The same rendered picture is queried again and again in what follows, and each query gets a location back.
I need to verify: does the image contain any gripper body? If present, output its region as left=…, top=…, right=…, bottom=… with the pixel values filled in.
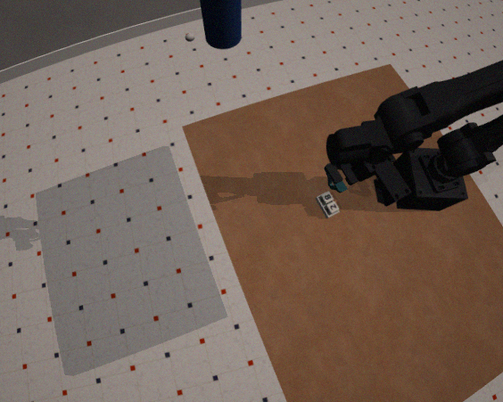
left=325, top=159, right=382, bottom=185

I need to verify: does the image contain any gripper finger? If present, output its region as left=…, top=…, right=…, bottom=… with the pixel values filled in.
left=325, top=168, right=348, bottom=193

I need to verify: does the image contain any white number cube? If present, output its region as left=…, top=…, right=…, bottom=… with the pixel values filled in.
left=319, top=192, right=334, bottom=206
left=324, top=201, right=339, bottom=216

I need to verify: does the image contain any white rectangular tray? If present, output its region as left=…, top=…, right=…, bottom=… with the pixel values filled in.
left=316, top=195, right=339, bottom=218

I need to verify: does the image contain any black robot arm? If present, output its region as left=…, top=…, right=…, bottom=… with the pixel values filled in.
left=326, top=60, right=503, bottom=206

